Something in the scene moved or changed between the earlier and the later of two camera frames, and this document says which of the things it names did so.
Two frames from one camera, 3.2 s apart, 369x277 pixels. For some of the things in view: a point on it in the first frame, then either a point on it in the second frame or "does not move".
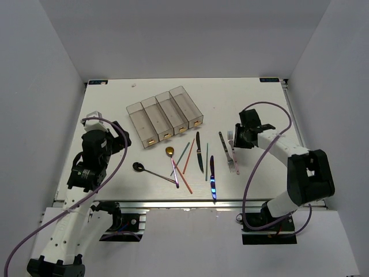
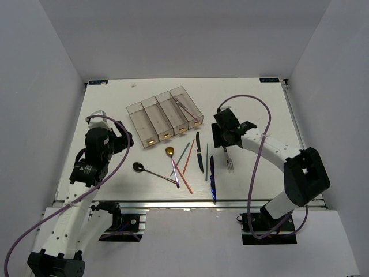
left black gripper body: x=114 y=145 does not move
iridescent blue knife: x=212 y=179 does not move
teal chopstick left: x=181 y=156 does not move
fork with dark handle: x=230 y=161 does not move
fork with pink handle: x=230 y=141 → x=181 y=105
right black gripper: x=237 y=143 → x=217 y=139
